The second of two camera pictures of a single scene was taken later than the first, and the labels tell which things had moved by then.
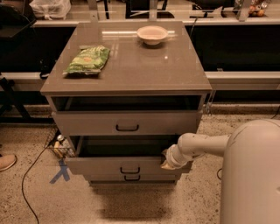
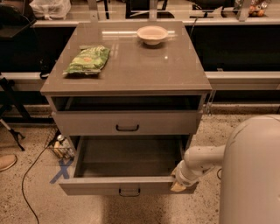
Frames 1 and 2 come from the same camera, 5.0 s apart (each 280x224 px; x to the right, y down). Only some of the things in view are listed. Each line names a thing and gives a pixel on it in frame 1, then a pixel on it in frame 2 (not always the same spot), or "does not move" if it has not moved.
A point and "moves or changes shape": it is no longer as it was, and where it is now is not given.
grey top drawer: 130,122 does not move
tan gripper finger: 164,152 to 174,172
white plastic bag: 51,10 does not move
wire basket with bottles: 60,145 does not move
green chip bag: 88,60 does not move
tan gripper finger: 167,166 to 178,187
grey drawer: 119,155 moves or changes shape
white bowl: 152,34 does not move
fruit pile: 257,9 does not move
